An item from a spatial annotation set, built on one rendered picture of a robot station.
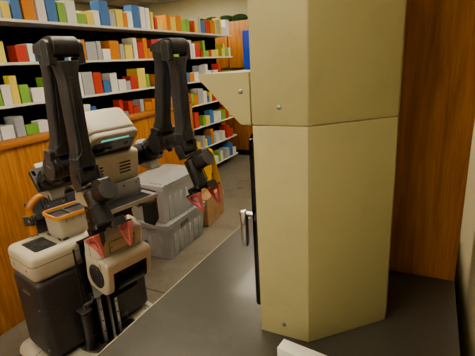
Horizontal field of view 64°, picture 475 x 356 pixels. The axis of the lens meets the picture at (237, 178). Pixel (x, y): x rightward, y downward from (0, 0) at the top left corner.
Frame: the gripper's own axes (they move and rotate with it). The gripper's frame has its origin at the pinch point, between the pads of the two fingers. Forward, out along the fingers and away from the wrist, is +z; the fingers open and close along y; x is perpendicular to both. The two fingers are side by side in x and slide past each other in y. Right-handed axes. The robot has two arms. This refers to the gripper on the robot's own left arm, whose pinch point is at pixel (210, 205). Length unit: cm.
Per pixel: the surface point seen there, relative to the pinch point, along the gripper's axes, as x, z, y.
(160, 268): 155, 33, 64
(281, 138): -71, -8, -41
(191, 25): 193, -211, 268
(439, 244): -74, 33, 1
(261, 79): -73, -19, -42
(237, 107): -66, -17, -43
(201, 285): -23.8, 18.5, -36.6
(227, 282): -28.3, 20.7, -31.6
